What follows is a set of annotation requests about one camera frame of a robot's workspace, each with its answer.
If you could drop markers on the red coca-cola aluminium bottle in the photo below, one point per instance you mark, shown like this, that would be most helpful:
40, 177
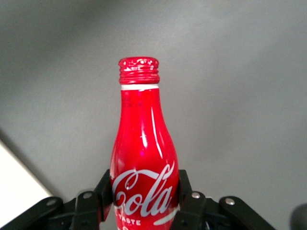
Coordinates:
141, 134

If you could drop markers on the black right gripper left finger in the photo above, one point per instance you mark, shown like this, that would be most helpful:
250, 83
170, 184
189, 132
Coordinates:
84, 210

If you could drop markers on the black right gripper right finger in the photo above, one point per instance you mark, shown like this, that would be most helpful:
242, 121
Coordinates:
199, 213

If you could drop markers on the white plastic tray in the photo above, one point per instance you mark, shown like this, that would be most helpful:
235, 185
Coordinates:
14, 187

